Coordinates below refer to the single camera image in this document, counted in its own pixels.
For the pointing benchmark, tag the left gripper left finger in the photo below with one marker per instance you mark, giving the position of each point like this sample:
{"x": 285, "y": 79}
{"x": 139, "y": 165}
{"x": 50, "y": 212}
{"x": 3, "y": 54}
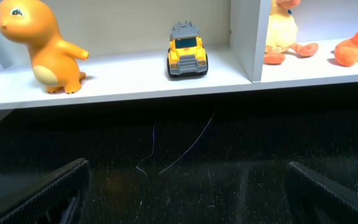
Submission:
{"x": 42, "y": 196}

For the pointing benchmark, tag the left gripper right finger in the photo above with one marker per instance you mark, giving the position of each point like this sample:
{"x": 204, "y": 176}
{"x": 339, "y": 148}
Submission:
{"x": 325, "y": 199}

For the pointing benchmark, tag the orange dinosaur toy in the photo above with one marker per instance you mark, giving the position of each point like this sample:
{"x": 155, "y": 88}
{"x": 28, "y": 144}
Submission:
{"x": 48, "y": 53}

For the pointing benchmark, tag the grey and yellow toy truck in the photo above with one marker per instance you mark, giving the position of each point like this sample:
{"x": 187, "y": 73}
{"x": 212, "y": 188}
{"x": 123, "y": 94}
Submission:
{"x": 186, "y": 53}

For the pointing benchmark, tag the white shelf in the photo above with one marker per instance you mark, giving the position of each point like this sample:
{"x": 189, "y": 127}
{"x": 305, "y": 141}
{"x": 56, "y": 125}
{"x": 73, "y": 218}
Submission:
{"x": 129, "y": 18}

